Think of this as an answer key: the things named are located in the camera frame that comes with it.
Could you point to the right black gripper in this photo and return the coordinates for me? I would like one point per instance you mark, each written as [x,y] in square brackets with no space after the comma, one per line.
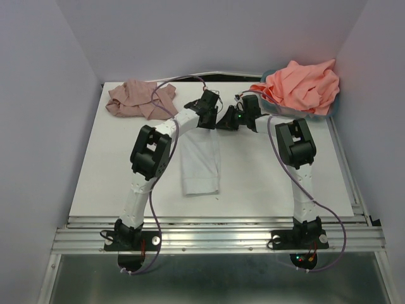
[226,121]

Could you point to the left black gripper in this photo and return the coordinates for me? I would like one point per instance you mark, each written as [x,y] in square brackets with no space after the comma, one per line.
[211,125]

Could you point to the white light blue cloth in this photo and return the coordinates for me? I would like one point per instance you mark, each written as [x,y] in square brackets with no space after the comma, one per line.
[200,162]

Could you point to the dusty pink skirt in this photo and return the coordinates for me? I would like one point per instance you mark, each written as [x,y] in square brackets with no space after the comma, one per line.
[133,99]

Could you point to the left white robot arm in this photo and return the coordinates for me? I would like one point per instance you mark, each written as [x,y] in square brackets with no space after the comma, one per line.
[150,158]

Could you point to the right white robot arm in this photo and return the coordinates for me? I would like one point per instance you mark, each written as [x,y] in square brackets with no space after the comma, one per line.
[295,150]

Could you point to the light blue patterned bin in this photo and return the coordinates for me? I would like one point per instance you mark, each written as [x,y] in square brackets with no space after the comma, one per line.
[289,112]

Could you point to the coral orange skirt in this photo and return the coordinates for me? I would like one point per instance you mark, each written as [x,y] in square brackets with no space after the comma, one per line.
[309,88]

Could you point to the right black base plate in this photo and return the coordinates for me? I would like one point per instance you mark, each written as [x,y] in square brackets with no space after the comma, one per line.
[304,247]

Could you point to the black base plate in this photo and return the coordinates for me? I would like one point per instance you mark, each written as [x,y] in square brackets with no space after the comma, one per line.
[137,256]
[304,247]

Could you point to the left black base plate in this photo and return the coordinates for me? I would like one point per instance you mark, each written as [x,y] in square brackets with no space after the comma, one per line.
[137,256]

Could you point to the aluminium rail frame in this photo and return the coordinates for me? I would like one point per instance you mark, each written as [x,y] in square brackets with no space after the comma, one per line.
[223,260]

